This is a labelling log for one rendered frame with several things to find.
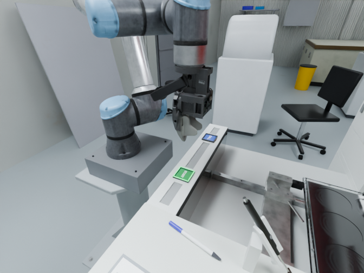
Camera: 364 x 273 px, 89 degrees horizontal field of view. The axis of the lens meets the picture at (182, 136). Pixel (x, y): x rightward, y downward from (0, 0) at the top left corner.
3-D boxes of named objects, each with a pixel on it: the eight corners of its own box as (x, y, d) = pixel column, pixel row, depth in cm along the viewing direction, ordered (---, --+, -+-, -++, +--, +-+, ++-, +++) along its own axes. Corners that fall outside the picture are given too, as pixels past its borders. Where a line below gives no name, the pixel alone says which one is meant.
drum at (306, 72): (292, 86, 495) (299, 63, 466) (307, 88, 482) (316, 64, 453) (293, 89, 467) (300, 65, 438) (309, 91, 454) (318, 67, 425)
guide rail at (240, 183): (356, 221, 62) (360, 215, 61) (357, 226, 61) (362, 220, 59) (213, 175, 81) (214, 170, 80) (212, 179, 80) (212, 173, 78)
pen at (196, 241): (222, 256, 38) (170, 219, 46) (220, 260, 38) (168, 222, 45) (221, 259, 39) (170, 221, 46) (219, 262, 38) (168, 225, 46)
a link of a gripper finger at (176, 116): (177, 133, 49) (177, 101, 44) (172, 132, 49) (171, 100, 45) (185, 125, 52) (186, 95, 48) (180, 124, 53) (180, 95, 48)
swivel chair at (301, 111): (323, 142, 257) (358, 66, 206) (326, 168, 211) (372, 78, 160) (274, 130, 285) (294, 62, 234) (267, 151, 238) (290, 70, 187)
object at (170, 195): (225, 150, 98) (228, 127, 91) (175, 246, 55) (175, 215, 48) (207, 145, 102) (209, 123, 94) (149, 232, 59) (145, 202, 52)
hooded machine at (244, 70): (254, 140, 263) (285, 12, 186) (208, 129, 288) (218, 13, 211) (260, 118, 324) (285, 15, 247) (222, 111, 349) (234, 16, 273)
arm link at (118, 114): (102, 128, 80) (93, 97, 72) (132, 119, 85) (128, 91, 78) (108, 141, 71) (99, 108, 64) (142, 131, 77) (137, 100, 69)
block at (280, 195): (290, 197, 63) (292, 192, 62) (290, 205, 61) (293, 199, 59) (265, 189, 66) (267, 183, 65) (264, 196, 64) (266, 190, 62)
